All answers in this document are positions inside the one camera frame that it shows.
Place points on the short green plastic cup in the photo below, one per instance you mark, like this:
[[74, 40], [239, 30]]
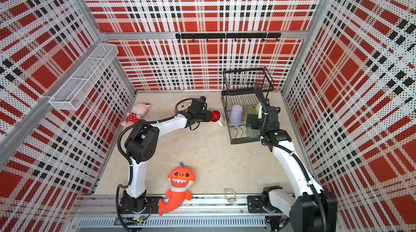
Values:
[[248, 110]]

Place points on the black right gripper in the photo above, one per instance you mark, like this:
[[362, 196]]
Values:
[[255, 119]]

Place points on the white mug red inside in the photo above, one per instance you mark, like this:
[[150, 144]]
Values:
[[217, 117]]

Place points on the teal translucent plastic cup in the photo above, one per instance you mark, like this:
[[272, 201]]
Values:
[[252, 133]]

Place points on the black wire dish rack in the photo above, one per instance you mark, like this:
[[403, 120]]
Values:
[[245, 87]]

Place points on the pink pig plush red dress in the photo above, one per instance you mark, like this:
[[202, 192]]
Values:
[[139, 111]]

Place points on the purple plastic cup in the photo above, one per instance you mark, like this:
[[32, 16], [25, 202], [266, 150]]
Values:
[[236, 116]]

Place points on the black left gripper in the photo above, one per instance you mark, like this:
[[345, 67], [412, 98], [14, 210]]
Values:
[[208, 116]]

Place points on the white wire wall basket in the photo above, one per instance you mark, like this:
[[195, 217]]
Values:
[[76, 89]]

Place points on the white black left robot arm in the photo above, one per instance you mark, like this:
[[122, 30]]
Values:
[[141, 145]]

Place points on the light green ceramic mug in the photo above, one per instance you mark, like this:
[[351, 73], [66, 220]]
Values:
[[257, 108]]

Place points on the pink plush yellow glasses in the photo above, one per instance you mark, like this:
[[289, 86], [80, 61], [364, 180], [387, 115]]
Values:
[[182, 106]]

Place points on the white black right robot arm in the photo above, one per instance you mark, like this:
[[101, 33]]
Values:
[[310, 208]]

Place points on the black wall hook rail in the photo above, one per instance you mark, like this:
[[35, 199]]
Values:
[[194, 36]]

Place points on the rubber band loop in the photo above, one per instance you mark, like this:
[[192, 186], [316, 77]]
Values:
[[230, 195]]

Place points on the orange shark plush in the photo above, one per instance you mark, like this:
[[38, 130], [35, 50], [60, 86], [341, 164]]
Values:
[[180, 180]]

